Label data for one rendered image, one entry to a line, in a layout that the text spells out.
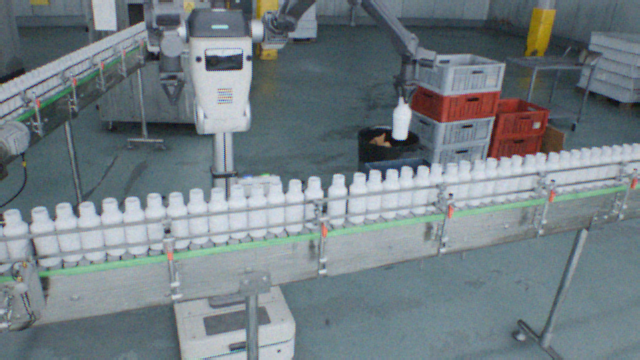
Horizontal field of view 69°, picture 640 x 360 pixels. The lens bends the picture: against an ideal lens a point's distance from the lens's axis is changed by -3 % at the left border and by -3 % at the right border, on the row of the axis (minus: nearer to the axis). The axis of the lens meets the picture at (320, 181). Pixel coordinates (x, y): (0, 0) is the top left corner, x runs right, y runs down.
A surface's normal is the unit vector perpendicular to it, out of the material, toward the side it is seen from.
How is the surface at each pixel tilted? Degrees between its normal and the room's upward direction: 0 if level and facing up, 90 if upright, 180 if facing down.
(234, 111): 90
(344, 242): 90
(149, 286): 90
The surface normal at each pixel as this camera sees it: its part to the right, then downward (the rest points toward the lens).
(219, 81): 0.34, 0.42
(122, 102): 0.04, 0.44
